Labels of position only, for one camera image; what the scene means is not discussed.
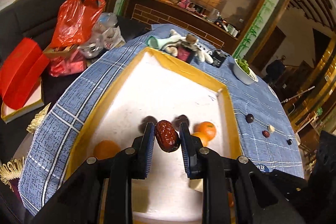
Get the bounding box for orange tangerine edge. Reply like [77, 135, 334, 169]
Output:
[228, 192, 234, 207]

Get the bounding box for small orange kumquat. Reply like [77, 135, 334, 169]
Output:
[192, 132, 209, 147]

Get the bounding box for small orange tangerine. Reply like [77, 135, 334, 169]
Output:
[196, 122, 217, 141]

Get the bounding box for small white sugarcane piece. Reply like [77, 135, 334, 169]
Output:
[268, 125, 275, 133]

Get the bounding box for dark plum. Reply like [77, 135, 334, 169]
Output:
[245, 114, 255, 123]
[138, 116, 158, 134]

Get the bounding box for red jujube date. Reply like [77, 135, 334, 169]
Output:
[262, 130, 270, 138]
[154, 120, 181, 153]

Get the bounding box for dark plum low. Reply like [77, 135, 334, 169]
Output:
[171, 114, 190, 131]

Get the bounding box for orange tangerine near left corner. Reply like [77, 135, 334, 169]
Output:
[93, 140, 121, 160]

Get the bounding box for blue plaid tablecloth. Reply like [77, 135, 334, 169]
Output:
[18, 24, 303, 215]

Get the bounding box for white box base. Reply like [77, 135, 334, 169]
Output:
[1, 77, 45, 124]

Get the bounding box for white bowl with greens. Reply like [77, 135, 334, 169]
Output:
[233, 59, 259, 85]

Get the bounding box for yellow rimmed white tray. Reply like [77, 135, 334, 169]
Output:
[66, 48, 242, 223]

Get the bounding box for person in background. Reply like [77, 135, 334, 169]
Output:
[264, 55, 286, 84]

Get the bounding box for black small box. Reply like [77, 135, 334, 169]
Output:
[211, 49, 228, 68]

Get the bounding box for dark jar with pink label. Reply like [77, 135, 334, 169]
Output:
[177, 46, 196, 64]

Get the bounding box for clear plastic bag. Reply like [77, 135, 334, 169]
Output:
[78, 12, 126, 59]

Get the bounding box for white cotton gloves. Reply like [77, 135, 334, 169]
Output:
[161, 29, 213, 64]

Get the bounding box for teal cup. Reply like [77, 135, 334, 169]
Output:
[146, 36, 170, 50]

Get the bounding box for red plastic bag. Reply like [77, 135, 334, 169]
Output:
[50, 0, 106, 48]

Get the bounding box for black leather sofa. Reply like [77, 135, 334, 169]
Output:
[0, 0, 95, 62]

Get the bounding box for wooden counter with bricks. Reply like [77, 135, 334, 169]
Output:
[123, 0, 239, 54]

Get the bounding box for pink bottle on counter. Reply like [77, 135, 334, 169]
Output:
[178, 0, 191, 9]

